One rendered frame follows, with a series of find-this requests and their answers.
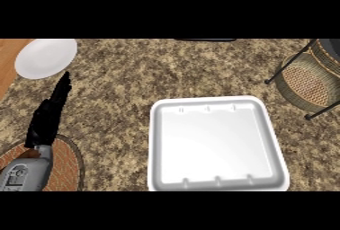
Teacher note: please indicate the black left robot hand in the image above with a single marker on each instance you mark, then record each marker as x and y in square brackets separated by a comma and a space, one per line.
[45, 115]

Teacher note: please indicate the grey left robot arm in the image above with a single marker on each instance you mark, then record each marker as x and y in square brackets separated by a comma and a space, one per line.
[26, 172]

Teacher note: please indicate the white square tray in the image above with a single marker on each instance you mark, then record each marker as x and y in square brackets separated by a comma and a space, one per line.
[215, 144]

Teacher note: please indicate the white round plate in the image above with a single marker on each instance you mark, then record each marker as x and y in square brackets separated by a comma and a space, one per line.
[44, 58]

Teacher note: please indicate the tiered wicker basket black frame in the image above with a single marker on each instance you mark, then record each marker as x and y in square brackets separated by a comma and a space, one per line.
[308, 79]

